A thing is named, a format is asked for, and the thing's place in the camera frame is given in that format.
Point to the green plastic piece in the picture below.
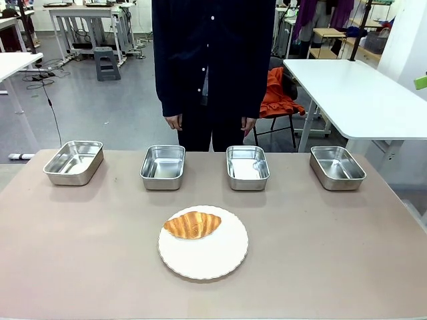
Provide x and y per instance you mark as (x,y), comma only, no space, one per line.
(421,82)

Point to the large white table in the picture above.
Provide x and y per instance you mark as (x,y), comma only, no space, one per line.
(360,96)

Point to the shallow steel tray container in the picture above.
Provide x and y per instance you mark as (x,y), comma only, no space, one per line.
(71,160)

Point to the white scalloped plate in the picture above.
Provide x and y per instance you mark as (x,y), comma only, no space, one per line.
(207,256)

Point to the person's right hand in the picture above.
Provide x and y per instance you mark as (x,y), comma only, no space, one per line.
(174,122)

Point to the black power strip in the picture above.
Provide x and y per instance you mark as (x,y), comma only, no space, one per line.
(42,77)

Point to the grey plastic crate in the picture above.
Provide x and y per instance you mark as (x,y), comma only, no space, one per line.
(375,43)

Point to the person's right forearm dark sleeve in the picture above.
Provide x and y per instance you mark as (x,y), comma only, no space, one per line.
(168,93)

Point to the orange cloth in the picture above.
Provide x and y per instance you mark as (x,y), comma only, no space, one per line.
(278,96)

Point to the black stand pole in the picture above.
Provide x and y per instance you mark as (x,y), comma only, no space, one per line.
(361,33)
(28,30)

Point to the person's left hand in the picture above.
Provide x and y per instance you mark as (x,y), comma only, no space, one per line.
(248,123)

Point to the wooden shelf rack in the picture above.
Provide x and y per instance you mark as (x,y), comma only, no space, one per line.
(328,33)

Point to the person in dark clothes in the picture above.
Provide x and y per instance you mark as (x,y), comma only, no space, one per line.
(213,50)

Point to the person's left forearm dark sleeve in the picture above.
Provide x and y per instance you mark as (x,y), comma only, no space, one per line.
(255,96)

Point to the purple hanging garment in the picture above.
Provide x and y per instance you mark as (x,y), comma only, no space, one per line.
(340,13)
(308,13)

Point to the golden croissant bread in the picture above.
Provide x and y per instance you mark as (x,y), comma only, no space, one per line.
(191,226)

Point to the grey plastic step stool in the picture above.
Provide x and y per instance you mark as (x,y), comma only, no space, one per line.
(106,53)

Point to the white workbench desk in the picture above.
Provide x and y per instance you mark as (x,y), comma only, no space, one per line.
(83,11)

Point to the black chair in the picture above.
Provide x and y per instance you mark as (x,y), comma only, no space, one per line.
(292,87)

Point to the deep steel rectangular container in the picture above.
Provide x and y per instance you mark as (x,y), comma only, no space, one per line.
(162,166)
(247,168)
(337,166)

